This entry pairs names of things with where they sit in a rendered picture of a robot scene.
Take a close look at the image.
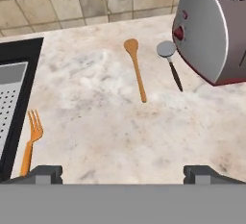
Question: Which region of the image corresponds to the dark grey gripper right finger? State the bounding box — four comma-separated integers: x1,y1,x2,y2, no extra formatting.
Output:
183,165,245,186

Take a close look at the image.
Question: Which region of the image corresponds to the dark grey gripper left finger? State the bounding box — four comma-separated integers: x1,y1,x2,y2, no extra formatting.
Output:
11,165,63,186

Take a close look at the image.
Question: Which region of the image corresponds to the orange wooden fork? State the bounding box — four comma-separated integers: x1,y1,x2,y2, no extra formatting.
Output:
19,109,44,178

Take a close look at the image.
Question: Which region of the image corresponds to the wooden spoon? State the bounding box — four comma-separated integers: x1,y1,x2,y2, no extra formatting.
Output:
123,37,148,104

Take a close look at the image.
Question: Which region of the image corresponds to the silver toaster with red base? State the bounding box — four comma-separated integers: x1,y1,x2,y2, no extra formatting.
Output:
171,0,246,87

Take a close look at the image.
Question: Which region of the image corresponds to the metal spoon with dark handle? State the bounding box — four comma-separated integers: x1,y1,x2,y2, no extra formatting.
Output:
156,40,185,93

